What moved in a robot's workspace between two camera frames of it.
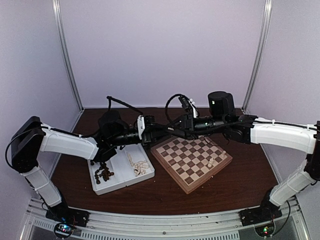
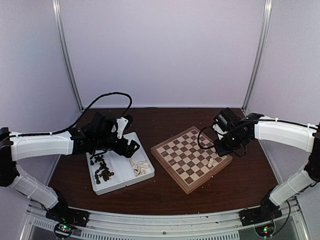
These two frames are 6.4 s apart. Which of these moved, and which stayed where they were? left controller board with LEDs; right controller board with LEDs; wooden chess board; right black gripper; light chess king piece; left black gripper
Moved: right black gripper; left black gripper
Stayed: light chess king piece; right controller board with LEDs; wooden chess board; left controller board with LEDs
